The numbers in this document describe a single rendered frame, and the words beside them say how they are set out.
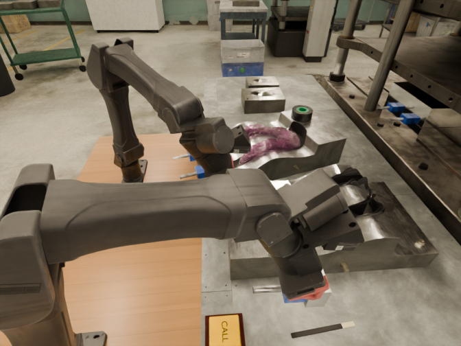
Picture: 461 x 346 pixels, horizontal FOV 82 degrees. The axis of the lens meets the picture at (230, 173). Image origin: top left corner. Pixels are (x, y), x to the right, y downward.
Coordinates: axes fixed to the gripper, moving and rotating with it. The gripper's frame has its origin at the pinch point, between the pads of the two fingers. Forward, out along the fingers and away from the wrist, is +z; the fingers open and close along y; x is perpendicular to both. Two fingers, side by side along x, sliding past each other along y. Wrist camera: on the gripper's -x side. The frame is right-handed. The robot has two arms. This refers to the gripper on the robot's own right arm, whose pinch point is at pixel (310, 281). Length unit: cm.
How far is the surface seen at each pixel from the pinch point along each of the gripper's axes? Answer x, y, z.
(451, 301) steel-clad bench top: -24.7, 1.0, 30.2
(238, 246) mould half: 13.2, 12.9, 0.1
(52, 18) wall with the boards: 393, 770, -121
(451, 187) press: -50, 39, 45
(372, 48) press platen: -64, 117, 23
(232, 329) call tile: 18.0, -2.5, 3.8
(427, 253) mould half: -25.2, 9.7, 23.6
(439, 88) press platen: -63, 66, 24
